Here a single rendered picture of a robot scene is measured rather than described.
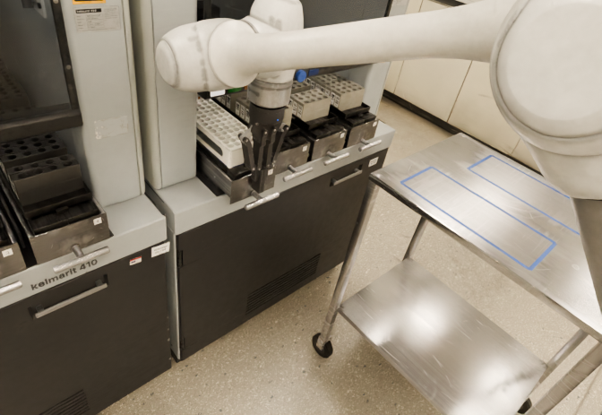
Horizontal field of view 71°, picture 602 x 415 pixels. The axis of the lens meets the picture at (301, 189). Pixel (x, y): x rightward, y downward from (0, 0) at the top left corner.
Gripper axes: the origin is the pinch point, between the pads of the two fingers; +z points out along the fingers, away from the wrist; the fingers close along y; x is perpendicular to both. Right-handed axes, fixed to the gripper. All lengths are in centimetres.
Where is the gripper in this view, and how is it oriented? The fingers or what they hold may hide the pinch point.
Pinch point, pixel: (259, 178)
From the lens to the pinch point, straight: 100.4
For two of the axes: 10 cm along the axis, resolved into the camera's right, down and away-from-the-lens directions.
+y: -7.4, 3.1, -6.0
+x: 6.6, 5.3, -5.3
